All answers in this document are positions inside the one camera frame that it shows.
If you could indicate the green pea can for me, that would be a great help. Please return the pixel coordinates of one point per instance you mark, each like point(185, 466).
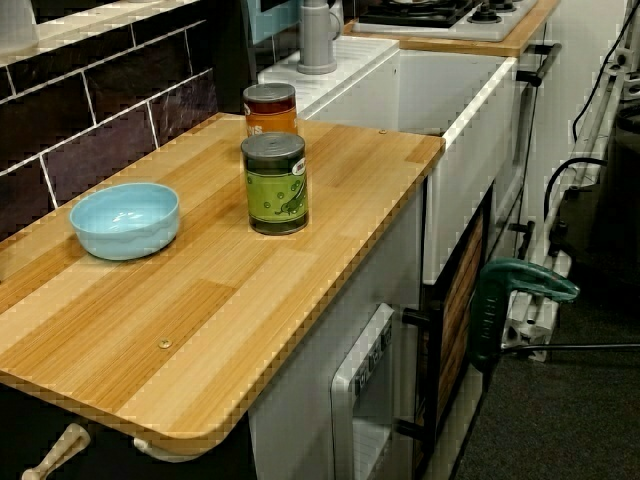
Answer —
point(275, 190)

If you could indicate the orange beans can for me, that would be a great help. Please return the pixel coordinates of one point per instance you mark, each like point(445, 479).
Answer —
point(270, 112)

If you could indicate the white toy sink unit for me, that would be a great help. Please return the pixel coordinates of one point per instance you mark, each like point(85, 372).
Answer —
point(450, 165)

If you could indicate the white toy kitchen cabinet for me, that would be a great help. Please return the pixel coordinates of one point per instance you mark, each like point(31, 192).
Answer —
point(300, 390)

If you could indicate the wooden slat door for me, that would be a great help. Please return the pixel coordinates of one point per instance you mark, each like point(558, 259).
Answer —
point(462, 310)

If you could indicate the grey dispenser panel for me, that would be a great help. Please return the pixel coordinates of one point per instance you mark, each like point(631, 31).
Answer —
point(342, 400)

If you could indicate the green clamp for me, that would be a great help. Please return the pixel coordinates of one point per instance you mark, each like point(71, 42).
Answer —
point(487, 320)

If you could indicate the light blue bowl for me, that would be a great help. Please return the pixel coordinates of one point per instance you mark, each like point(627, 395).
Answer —
point(125, 235)

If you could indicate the grey toy faucet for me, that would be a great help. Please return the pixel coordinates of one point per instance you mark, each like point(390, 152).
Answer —
point(315, 45)

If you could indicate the dark grey upright panel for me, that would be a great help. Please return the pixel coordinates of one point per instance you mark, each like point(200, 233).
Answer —
point(230, 60)

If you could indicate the teal blue box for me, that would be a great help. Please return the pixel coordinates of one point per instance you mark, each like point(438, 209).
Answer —
point(270, 22)

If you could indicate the dark tiled backsplash panel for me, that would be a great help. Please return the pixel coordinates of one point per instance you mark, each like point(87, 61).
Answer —
point(115, 100)

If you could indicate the cream wooden hook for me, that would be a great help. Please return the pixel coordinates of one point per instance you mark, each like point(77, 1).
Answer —
point(165, 454)
point(62, 447)

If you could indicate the white toy stove top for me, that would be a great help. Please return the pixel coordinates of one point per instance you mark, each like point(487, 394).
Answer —
point(490, 30)

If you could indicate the black straight rod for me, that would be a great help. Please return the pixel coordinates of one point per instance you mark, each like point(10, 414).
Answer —
point(575, 347)

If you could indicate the black stove knob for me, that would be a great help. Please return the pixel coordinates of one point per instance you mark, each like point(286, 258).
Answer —
point(501, 5)
point(484, 17)

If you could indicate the plain white plastic jar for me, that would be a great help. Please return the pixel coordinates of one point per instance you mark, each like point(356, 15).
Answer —
point(17, 25)

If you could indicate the white metal frame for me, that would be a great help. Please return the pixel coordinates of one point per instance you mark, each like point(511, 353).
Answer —
point(600, 115)

